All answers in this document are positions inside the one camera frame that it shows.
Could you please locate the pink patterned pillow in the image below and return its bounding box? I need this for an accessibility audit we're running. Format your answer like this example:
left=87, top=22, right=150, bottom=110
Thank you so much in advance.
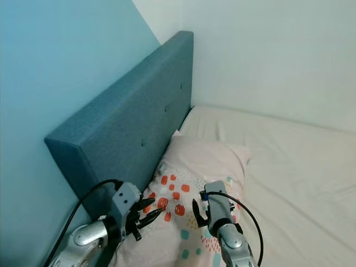
left=108, top=130, right=252, bottom=267

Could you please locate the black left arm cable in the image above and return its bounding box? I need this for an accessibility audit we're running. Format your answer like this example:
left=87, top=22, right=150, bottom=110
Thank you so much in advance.
left=46, top=179, right=122, bottom=267

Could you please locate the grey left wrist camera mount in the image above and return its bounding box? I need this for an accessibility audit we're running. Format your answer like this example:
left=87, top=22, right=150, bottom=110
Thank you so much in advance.
left=110, top=182, right=143, bottom=226

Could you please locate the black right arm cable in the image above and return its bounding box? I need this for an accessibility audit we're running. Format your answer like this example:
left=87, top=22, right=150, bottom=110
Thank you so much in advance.
left=206, top=191, right=265, bottom=267

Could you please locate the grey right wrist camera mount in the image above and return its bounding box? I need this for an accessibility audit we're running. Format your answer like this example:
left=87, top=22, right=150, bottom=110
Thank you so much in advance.
left=203, top=181, right=235, bottom=224

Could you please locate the cream bed sheet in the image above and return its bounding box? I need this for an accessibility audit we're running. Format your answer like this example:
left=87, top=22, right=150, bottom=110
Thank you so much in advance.
left=178, top=106, right=356, bottom=267

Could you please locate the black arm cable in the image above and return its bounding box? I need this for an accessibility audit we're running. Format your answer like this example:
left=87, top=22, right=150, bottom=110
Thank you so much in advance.
left=46, top=179, right=122, bottom=267
left=206, top=191, right=265, bottom=267

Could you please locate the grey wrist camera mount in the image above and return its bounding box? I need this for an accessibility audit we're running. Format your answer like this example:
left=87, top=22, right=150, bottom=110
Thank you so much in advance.
left=110, top=182, right=143, bottom=226
left=203, top=181, right=235, bottom=224

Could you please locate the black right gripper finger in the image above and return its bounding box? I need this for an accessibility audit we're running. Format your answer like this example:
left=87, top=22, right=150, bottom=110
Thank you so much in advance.
left=192, top=199, right=207, bottom=228

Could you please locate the teal upholstered headboard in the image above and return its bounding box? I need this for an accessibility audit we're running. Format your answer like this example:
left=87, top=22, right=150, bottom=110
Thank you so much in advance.
left=44, top=31, right=195, bottom=223

